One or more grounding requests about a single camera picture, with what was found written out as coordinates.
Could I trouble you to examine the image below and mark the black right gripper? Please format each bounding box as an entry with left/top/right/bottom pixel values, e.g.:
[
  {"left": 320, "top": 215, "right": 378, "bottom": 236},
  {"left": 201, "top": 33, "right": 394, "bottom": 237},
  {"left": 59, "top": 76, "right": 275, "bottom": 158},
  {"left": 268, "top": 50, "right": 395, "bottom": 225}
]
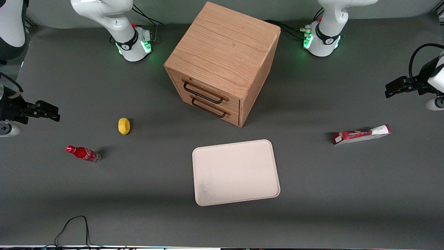
[{"left": 0, "top": 93, "right": 60, "bottom": 124}]

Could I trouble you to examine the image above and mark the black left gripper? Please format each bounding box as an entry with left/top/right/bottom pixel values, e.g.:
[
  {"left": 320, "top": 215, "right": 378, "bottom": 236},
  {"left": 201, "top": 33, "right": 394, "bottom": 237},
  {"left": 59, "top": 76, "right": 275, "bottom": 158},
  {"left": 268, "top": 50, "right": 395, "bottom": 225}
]
[{"left": 385, "top": 57, "right": 441, "bottom": 99}]

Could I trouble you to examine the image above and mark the red cookie box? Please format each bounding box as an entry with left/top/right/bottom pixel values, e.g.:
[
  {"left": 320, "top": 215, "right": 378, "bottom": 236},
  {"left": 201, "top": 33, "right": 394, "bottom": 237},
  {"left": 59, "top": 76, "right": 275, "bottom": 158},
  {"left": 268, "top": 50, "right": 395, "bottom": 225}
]
[{"left": 333, "top": 125, "right": 392, "bottom": 145}]

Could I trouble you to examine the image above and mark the beige rectangular tray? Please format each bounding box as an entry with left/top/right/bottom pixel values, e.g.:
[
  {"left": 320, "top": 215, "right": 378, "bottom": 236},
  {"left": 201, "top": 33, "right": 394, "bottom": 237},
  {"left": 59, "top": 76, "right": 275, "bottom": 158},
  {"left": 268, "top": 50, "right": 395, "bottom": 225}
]
[{"left": 192, "top": 140, "right": 281, "bottom": 207}]

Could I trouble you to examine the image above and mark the red cola bottle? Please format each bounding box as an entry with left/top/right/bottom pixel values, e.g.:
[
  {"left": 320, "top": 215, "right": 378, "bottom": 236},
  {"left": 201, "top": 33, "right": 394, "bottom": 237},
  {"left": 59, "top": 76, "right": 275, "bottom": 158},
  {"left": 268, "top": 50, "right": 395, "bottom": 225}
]
[{"left": 66, "top": 145, "right": 101, "bottom": 163}]

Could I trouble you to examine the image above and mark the wooden drawer front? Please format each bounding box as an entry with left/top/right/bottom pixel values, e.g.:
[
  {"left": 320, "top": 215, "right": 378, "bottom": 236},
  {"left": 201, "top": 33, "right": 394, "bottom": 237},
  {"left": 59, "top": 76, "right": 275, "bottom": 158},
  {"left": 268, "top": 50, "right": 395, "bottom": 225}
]
[
  {"left": 180, "top": 93, "right": 240, "bottom": 126},
  {"left": 168, "top": 69, "right": 240, "bottom": 112}
]

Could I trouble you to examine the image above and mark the wooden two-drawer cabinet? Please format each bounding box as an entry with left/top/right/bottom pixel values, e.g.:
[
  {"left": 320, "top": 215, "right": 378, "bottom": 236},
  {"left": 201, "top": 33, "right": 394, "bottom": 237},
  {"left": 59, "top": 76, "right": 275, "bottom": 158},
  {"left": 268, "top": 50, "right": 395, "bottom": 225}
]
[{"left": 164, "top": 1, "right": 281, "bottom": 128}]

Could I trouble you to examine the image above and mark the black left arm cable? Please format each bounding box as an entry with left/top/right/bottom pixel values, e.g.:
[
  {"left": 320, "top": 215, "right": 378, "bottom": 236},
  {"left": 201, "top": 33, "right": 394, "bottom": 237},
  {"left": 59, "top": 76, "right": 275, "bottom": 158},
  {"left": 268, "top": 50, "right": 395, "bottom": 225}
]
[{"left": 409, "top": 43, "right": 444, "bottom": 81}]

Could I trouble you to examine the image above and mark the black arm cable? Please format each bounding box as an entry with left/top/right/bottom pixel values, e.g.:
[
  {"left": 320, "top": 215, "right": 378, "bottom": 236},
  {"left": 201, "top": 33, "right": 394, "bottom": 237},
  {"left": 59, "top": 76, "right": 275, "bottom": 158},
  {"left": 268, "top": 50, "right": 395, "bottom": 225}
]
[
  {"left": 409, "top": 43, "right": 444, "bottom": 81},
  {"left": 0, "top": 72, "right": 23, "bottom": 93}
]

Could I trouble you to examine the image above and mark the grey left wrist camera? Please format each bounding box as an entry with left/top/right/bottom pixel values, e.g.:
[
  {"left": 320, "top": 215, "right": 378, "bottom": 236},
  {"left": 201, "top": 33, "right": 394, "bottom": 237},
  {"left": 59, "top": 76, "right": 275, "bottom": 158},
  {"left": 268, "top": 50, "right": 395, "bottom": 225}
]
[{"left": 426, "top": 97, "right": 444, "bottom": 111}]

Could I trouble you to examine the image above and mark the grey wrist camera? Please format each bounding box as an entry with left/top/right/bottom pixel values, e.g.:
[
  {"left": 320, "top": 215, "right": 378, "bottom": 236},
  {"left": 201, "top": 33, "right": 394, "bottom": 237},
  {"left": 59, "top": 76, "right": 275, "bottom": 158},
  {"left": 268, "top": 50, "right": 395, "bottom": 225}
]
[
  {"left": 426, "top": 97, "right": 444, "bottom": 111},
  {"left": 0, "top": 123, "right": 22, "bottom": 138}
]

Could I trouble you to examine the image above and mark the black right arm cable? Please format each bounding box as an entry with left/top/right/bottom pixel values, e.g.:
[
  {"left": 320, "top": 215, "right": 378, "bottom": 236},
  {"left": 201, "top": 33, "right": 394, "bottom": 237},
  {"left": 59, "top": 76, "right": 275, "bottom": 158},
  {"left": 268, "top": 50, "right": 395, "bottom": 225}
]
[{"left": 0, "top": 72, "right": 23, "bottom": 93}]

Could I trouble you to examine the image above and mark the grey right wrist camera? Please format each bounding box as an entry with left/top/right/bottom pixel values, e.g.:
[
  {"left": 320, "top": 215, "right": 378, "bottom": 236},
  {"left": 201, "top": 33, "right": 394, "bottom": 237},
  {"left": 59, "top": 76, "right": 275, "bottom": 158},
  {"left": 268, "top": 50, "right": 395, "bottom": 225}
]
[{"left": 0, "top": 123, "right": 22, "bottom": 138}]

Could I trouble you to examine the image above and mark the black looped table cable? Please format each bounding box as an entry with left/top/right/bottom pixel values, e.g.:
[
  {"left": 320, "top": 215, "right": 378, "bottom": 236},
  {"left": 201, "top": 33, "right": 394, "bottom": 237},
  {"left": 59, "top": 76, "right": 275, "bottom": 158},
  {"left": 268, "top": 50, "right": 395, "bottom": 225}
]
[{"left": 54, "top": 215, "right": 104, "bottom": 249}]

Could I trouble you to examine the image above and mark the black left base cable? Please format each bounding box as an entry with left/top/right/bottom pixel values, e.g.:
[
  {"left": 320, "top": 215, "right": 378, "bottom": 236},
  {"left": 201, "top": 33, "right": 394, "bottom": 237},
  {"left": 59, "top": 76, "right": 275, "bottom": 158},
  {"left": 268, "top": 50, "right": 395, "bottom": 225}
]
[{"left": 264, "top": 20, "right": 313, "bottom": 39}]

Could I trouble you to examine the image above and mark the black base cable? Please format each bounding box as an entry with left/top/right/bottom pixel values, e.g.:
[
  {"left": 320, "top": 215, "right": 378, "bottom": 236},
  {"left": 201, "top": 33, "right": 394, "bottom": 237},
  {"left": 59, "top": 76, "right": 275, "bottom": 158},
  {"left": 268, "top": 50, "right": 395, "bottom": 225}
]
[
  {"left": 264, "top": 20, "right": 313, "bottom": 39},
  {"left": 131, "top": 4, "right": 164, "bottom": 44}
]

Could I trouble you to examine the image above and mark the black right base cable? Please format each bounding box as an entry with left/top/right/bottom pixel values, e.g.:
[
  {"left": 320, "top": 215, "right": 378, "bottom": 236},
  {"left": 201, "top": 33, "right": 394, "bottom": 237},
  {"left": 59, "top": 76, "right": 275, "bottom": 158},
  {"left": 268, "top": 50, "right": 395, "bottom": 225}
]
[{"left": 131, "top": 4, "right": 164, "bottom": 44}]

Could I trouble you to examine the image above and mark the black metal drawer handle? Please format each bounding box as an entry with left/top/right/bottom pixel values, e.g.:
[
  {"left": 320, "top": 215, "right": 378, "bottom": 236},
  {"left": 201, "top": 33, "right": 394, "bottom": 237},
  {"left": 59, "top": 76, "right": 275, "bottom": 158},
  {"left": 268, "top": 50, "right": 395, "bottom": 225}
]
[
  {"left": 183, "top": 81, "right": 225, "bottom": 105},
  {"left": 191, "top": 97, "right": 228, "bottom": 118}
]

